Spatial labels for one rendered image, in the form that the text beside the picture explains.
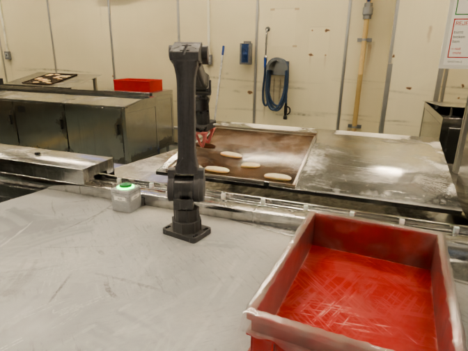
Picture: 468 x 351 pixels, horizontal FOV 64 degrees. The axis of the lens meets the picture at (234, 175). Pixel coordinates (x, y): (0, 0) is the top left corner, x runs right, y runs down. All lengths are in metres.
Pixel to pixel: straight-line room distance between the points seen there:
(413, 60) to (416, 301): 3.77
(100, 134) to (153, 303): 3.43
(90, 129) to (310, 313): 3.67
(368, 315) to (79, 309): 0.58
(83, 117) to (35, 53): 2.92
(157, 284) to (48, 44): 6.11
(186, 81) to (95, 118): 3.19
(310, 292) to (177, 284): 0.30
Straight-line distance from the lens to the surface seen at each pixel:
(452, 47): 1.86
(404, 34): 4.51
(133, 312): 0.82
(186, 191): 1.04
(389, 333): 0.81
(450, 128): 2.83
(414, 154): 1.63
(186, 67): 1.01
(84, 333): 0.80
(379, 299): 0.89
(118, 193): 1.26
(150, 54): 5.66
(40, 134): 4.74
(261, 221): 1.15
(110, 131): 4.08
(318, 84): 4.85
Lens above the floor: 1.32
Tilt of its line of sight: 18 degrees down
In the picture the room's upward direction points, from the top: 1 degrees clockwise
